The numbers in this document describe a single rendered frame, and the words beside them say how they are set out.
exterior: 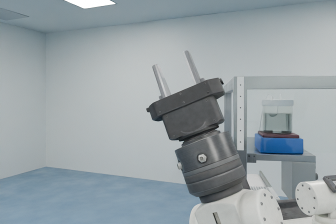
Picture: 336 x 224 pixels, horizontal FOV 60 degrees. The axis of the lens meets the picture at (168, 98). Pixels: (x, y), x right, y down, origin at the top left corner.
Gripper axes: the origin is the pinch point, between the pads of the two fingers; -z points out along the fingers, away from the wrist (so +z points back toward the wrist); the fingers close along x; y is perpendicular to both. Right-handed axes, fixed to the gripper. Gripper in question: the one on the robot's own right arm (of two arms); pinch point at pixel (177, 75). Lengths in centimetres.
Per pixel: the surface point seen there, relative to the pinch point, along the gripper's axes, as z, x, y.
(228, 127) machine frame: -1, -10, -205
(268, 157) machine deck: 25, 9, -105
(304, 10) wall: -133, 143, -406
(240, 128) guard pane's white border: 8, 3, -94
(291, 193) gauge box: 44, 12, -110
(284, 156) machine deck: 27, 16, -106
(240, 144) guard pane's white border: 14, 0, -95
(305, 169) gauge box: 35, 23, -108
